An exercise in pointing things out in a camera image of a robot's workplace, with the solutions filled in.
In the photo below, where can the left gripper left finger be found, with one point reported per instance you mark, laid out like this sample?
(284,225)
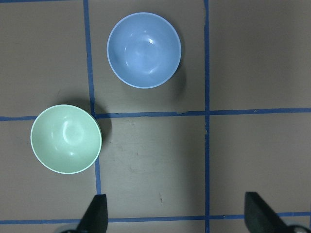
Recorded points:
(95,219)

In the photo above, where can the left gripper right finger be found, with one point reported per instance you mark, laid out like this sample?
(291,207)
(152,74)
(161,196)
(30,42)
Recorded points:
(259,216)

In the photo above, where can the green plastic bowl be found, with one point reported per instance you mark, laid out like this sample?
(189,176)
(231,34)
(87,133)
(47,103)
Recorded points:
(66,139)

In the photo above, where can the blue plastic bowl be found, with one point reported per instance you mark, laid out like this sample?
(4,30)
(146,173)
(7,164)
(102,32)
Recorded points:
(144,50)

